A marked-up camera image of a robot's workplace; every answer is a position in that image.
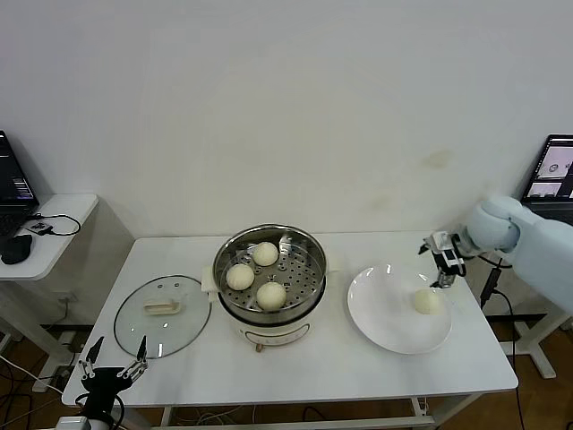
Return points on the perforated steel steamer basket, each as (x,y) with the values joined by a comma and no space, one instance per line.
(304,282)

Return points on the small black usb hub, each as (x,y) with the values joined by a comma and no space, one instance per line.
(39,227)

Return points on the white side table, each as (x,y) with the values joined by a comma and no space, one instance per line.
(545,367)
(67,210)

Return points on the black computer mouse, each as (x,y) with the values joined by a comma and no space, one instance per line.
(17,249)

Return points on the white table frame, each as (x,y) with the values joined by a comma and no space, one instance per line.
(166,418)

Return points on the white electric cooker pot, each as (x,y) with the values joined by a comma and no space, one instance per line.
(277,333)

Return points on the white wall outlet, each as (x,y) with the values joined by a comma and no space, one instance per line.
(66,299)

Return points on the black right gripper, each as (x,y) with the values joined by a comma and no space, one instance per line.
(454,262)

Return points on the black laptop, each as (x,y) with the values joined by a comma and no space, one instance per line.
(11,179)

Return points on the white steamed baozi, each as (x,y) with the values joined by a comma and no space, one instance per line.
(429,302)
(265,254)
(240,277)
(271,296)

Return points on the round glass pot lid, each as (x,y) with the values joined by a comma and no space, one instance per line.
(162,307)

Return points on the white power strip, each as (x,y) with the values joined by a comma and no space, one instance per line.
(45,385)

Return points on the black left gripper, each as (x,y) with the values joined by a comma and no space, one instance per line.
(105,383)

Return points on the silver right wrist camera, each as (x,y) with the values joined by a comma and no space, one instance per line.
(441,241)

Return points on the grey laptop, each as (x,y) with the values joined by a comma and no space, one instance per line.
(555,170)

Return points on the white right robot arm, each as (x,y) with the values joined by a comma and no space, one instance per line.
(537,242)

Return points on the white round plate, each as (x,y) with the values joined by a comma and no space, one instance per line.
(389,309)

